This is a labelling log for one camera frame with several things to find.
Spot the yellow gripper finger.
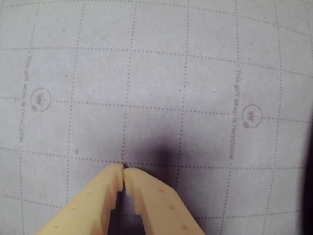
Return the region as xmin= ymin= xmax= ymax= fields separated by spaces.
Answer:
xmin=124 ymin=167 xmax=206 ymax=235
xmin=34 ymin=163 xmax=124 ymax=235

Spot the brown gift wrap paper sheet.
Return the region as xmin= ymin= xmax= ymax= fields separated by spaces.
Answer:
xmin=0 ymin=0 xmax=313 ymax=235

